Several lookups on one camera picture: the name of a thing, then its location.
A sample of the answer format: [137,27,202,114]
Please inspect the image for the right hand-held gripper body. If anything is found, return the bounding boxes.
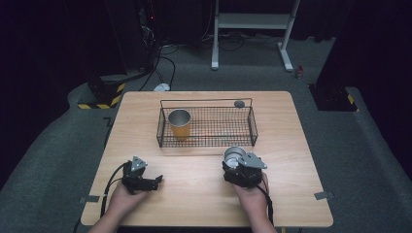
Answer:
[223,151,268,189]

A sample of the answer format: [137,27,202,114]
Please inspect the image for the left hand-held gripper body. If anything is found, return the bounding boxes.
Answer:
[120,155,160,195]

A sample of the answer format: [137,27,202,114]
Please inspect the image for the silver metal cup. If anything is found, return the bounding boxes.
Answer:
[223,146,248,170]

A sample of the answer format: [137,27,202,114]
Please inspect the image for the black wire basket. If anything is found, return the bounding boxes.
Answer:
[155,97,259,149]

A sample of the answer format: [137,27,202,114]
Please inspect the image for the yellow metal cup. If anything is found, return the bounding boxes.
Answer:
[167,109,192,141]

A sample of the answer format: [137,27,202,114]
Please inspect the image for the person's left hand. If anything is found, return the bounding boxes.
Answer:
[108,182,148,219]

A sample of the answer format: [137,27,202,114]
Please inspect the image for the person's right hand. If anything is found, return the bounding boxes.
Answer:
[232,173,270,221]

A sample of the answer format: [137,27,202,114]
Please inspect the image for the grey tape strip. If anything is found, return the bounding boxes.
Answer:
[313,190,335,201]
[79,194,101,205]

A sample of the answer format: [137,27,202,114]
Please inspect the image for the black yellow striped stand base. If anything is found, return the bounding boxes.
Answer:
[308,83,360,113]
[77,75,126,111]

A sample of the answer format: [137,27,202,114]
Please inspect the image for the dark computer tower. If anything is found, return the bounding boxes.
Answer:
[134,0,163,73]

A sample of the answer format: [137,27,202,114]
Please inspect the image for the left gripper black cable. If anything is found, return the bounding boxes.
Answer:
[99,162,128,218]

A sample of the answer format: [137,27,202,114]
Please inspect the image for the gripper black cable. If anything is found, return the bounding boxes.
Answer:
[99,162,128,218]
[256,183,275,226]

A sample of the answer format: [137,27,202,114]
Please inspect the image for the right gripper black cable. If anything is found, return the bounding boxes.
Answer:
[256,183,275,226]

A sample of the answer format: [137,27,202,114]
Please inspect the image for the black floor cables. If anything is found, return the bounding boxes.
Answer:
[138,43,180,92]

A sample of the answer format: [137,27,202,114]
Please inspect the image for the white metal stand frame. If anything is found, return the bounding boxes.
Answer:
[210,0,302,73]

